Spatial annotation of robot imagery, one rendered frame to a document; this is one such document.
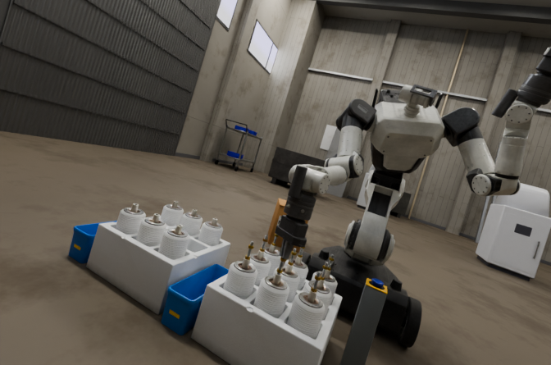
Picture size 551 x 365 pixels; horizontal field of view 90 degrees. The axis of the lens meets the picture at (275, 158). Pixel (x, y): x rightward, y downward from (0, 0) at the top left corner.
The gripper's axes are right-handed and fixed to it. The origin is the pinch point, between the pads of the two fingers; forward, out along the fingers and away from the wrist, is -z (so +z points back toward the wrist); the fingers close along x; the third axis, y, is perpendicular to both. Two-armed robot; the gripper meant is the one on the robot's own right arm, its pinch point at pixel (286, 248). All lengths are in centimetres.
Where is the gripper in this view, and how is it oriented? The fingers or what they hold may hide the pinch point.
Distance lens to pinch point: 91.7
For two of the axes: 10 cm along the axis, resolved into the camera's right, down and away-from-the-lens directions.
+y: -7.6, -2.3, -6.0
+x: -5.8, -1.9, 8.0
